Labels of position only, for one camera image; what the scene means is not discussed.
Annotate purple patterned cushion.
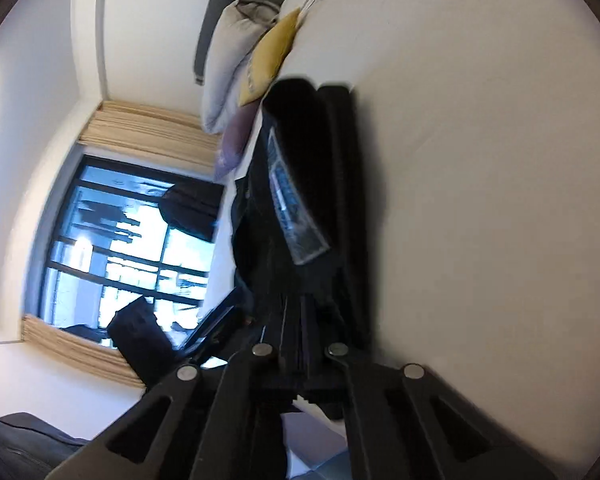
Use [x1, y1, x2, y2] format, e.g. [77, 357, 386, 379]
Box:
[214, 100, 260, 181]

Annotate person dark trouser leg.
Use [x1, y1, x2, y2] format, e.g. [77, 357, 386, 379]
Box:
[0, 413, 88, 480]

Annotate black framed window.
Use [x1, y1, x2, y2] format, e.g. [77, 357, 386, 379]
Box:
[30, 156, 214, 346]

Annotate beige curtain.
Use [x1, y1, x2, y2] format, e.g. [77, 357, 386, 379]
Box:
[79, 101, 220, 174]

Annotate black denim pants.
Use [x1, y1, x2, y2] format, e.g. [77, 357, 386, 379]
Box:
[229, 77, 374, 421]

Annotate yellow patterned cushion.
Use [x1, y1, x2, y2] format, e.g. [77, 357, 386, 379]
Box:
[238, 8, 301, 106]

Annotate white mattress bed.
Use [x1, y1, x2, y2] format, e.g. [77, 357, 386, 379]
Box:
[199, 0, 600, 466]

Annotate dark clothes on chair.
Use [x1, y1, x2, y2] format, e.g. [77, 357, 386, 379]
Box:
[158, 181, 224, 243]

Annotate folded white grey duvet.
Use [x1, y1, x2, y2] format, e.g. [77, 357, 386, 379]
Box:
[200, 0, 279, 134]

